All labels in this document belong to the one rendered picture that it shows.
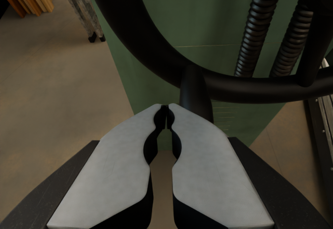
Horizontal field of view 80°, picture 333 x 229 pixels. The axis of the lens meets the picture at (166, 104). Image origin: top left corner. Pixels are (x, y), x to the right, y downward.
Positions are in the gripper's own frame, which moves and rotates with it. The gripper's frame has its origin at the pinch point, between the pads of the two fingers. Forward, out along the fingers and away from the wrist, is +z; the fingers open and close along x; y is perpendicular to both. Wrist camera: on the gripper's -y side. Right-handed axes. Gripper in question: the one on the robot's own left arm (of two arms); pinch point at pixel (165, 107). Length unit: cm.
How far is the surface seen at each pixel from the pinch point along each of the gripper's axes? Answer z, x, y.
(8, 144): 62, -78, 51
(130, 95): 36.4, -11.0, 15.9
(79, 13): 113, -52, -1
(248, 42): 12.4, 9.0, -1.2
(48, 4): 151, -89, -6
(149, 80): 33.2, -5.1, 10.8
